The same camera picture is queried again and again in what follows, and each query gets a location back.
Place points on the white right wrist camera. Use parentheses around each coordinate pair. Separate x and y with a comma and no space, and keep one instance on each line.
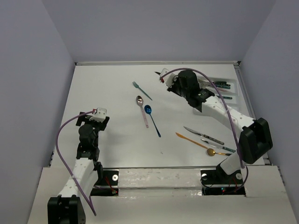
(167,80)

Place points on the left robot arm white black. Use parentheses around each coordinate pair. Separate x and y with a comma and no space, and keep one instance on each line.
(67,207)

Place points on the small silver knife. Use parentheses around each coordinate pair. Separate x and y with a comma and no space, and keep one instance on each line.
(218,146)

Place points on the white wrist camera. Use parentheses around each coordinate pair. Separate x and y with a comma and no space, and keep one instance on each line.
(167,80)
(98,115)

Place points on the gold utensil teal handle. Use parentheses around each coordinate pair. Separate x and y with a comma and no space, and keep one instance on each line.
(211,152)

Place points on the teal fork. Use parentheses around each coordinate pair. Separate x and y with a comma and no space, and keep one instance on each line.
(138,87)

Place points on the knife black speckled handle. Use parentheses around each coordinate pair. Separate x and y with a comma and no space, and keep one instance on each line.
(204,135)

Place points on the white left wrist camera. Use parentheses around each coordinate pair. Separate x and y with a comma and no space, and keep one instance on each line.
(98,115)

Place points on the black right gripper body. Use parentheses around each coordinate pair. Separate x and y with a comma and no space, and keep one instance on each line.
(176,88)

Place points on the gold fork green handle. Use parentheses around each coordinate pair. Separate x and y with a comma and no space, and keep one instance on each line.
(220,82)

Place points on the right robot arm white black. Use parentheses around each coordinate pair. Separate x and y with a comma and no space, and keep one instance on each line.
(252,136)

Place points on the blue spoon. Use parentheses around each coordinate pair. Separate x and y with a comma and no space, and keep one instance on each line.
(148,111)

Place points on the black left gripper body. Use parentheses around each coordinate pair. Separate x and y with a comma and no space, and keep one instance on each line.
(96,126)

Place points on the gold spoon orange handle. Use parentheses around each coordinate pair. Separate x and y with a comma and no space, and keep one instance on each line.
(190,140)

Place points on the white compartment tray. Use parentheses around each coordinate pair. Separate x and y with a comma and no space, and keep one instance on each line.
(234,93)

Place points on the silver fork black speckled handle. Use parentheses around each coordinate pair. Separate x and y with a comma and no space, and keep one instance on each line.
(222,85)

